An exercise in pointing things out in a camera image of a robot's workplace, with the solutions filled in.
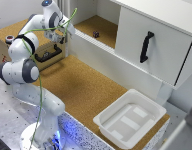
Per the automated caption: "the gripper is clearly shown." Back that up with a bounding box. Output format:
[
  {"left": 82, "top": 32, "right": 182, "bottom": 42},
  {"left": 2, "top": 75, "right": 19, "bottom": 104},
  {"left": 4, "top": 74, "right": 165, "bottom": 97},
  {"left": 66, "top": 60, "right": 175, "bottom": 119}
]
[{"left": 48, "top": 23, "right": 77, "bottom": 45}]

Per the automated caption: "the wooden drawer box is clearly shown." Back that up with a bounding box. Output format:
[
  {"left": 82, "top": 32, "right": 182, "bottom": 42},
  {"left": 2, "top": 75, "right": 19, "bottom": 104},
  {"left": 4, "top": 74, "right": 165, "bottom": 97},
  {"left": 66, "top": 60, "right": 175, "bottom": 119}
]
[{"left": 0, "top": 18, "right": 68, "bottom": 72}]

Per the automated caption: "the red button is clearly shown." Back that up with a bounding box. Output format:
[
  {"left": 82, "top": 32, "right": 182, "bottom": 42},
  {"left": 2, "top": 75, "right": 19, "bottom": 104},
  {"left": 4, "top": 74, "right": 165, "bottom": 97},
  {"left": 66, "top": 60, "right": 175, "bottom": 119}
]
[{"left": 5, "top": 34, "right": 15, "bottom": 44}]

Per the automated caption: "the white sliding door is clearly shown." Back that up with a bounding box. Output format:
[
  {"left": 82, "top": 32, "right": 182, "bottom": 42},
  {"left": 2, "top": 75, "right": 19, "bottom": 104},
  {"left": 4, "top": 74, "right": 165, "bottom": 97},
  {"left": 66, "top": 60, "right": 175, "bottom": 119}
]
[{"left": 114, "top": 5, "right": 192, "bottom": 87}]

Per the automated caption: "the white cabinet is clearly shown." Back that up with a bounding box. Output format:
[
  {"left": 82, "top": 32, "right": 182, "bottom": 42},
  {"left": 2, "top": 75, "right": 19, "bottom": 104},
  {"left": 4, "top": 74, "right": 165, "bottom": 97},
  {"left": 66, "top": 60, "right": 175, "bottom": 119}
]
[{"left": 58, "top": 0, "right": 192, "bottom": 107}]

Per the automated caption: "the white plastic box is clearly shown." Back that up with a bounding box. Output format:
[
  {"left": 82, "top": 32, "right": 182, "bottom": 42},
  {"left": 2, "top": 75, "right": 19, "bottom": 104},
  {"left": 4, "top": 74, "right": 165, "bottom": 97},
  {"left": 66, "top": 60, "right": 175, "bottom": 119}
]
[{"left": 92, "top": 88, "right": 168, "bottom": 150}]

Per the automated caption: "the black drawer handle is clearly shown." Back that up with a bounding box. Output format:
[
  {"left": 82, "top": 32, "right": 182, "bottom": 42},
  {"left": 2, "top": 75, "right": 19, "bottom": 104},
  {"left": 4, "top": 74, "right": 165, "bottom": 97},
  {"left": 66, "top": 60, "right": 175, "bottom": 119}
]
[{"left": 34, "top": 44, "right": 63, "bottom": 64}]

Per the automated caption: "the green cable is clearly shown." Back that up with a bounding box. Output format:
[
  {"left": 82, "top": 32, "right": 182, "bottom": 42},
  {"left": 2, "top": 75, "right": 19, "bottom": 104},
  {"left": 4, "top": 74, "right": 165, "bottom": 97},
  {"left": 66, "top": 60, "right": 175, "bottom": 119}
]
[{"left": 21, "top": 7, "right": 78, "bottom": 148}]

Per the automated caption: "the black door handle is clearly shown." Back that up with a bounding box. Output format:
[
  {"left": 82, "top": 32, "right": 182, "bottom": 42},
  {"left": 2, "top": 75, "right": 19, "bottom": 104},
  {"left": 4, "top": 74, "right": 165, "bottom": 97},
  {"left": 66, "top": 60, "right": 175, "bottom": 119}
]
[{"left": 139, "top": 31, "right": 155, "bottom": 64}]

